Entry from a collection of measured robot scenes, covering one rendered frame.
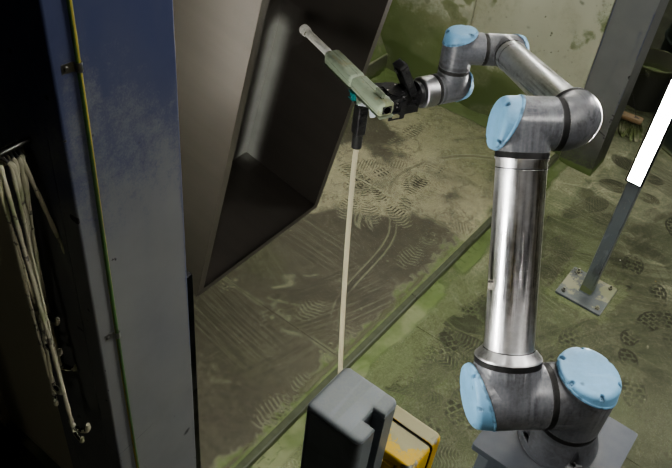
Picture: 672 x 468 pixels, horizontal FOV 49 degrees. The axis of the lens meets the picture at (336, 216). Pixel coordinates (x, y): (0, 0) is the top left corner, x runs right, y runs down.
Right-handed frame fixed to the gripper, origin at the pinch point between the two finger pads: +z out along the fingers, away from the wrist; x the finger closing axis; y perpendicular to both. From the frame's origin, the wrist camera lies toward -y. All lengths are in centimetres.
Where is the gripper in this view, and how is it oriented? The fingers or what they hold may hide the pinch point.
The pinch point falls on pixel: (359, 97)
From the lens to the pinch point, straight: 203.6
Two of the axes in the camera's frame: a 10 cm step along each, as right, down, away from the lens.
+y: -1.2, 7.6, 6.4
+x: -4.8, -6.1, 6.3
